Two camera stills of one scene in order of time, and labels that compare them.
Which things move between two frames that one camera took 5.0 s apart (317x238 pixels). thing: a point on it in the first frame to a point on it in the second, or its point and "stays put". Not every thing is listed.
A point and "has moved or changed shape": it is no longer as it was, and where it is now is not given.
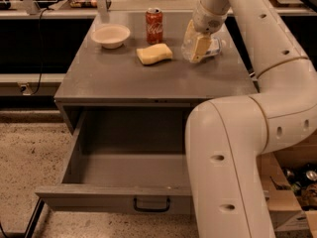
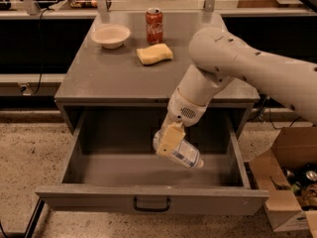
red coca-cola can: x=154 y=26 stays put
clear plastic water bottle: x=188 y=45 has moved or changed shape
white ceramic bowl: x=111 y=36 stays put
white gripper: x=205 y=22 to x=182 y=110
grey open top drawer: x=128 y=159 stays put
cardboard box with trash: x=289 y=180 stays put
